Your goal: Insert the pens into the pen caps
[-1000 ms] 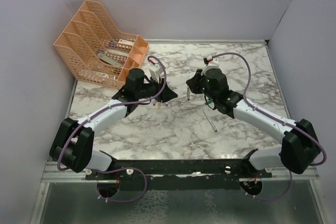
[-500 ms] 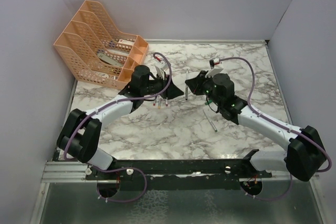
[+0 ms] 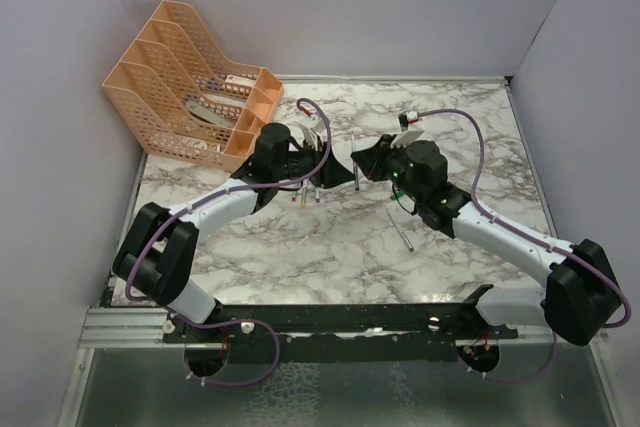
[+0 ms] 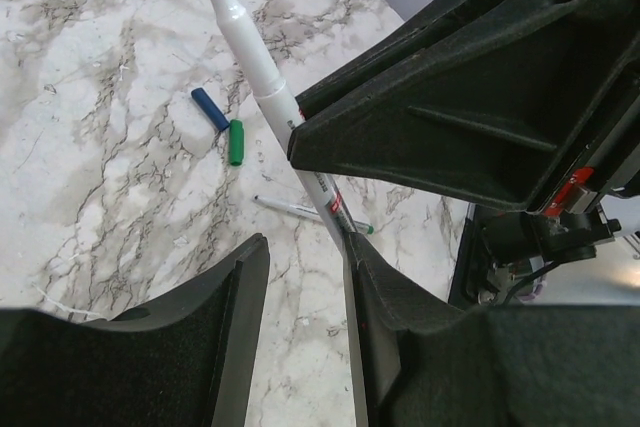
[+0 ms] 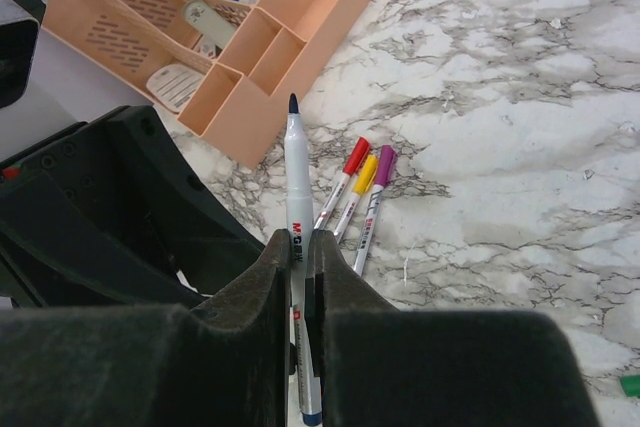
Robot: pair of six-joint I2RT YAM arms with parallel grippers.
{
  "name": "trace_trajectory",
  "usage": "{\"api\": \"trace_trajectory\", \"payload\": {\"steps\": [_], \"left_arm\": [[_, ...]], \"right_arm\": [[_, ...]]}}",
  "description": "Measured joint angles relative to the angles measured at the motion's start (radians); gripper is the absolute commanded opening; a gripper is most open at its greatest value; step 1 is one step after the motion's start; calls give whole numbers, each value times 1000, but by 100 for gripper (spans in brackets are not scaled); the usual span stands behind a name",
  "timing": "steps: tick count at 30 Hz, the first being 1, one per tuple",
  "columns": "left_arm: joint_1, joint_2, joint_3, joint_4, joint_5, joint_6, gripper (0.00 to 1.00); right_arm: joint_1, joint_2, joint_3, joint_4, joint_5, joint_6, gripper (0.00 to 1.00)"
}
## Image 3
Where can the white card in organizer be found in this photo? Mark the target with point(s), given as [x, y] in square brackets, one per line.
[238, 81]

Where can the green pen cap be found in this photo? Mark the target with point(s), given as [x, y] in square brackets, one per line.
[397, 194]

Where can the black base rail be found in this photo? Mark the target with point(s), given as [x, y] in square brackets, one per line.
[336, 333]

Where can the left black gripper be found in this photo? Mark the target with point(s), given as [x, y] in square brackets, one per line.
[331, 174]

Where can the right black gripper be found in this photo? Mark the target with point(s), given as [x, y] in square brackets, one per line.
[372, 159]

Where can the grey stapler in organizer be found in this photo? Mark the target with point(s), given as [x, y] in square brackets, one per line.
[207, 115]

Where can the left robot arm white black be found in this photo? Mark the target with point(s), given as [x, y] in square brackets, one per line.
[158, 250]

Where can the white pen blue end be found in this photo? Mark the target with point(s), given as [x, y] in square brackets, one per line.
[354, 164]

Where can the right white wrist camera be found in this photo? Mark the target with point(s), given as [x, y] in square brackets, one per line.
[408, 132]

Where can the white pen green end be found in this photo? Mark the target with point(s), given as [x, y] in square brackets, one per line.
[402, 234]

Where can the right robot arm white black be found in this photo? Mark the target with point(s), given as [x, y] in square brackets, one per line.
[577, 292]

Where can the orange mesh file organizer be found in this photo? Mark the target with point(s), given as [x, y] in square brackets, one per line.
[184, 99]

